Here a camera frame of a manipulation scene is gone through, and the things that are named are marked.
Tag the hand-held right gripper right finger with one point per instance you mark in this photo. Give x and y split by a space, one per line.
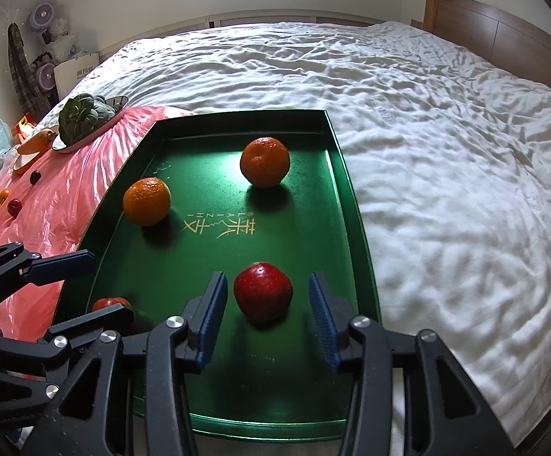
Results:
320 313

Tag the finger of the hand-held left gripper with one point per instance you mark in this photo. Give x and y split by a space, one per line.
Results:
61 264
94 319

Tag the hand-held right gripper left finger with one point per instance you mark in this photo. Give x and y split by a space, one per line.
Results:
211 313

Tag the green rectangular tray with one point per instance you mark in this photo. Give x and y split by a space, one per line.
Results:
256 228

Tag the large bumpy orange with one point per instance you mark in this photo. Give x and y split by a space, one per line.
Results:
264 161

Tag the small red apple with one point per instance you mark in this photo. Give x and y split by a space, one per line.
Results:
15 206

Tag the pink plastic sheet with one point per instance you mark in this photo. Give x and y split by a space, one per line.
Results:
66 190

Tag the small orange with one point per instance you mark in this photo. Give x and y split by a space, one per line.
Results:
3 194

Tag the dark red plum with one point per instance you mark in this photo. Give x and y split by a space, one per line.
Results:
34 176

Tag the orange rimmed plate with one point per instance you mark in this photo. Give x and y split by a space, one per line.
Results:
23 164

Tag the white plate with greens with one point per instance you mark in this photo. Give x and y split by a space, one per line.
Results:
78 143

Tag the red lantern bag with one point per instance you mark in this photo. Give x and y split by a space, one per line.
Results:
23 126

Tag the green leafy vegetable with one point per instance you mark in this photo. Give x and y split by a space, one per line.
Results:
83 116

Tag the purple fan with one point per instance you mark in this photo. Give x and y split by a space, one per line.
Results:
42 14
46 77

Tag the white cardboard box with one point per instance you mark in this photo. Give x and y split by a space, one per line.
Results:
73 73

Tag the white plastic bags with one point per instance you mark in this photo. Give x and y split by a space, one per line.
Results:
61 35

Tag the white coat rack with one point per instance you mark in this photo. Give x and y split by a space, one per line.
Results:
6 13

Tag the wooden headboard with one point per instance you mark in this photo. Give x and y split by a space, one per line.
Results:
494 28

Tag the beige wooden bed rail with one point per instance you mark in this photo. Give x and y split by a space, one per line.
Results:
237 18

